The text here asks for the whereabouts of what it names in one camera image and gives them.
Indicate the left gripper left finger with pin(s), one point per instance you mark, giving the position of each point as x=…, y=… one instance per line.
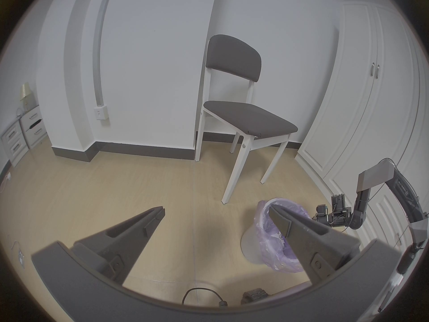
x=124, y=243

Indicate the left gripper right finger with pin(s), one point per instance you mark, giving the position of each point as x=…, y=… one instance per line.
x=311, y=247

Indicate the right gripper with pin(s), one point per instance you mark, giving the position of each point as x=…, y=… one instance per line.
x=323, y=220

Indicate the purple plastic bag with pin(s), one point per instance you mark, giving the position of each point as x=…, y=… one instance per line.
x=271, y=250

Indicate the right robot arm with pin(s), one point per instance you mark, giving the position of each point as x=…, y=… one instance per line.
x=372, y=176

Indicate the white trash bin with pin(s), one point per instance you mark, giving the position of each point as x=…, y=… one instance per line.
x=251, y=243

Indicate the white wardrobe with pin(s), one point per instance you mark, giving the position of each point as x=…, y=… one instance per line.
x=362, y=96

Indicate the white chair grey seat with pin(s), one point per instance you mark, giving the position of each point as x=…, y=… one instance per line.
x=241, y=116

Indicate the white bedside table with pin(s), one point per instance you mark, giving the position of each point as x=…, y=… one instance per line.
x=33, y=126

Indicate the white chest of drawers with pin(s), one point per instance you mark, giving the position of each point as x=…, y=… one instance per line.
x=13, y=143

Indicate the table lamp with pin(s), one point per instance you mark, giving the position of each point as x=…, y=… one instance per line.
x=26, y=92

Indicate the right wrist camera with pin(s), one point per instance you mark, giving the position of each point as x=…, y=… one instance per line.
x=321, y=210

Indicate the white wall socket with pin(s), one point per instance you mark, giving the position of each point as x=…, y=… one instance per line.
x=101, y=113

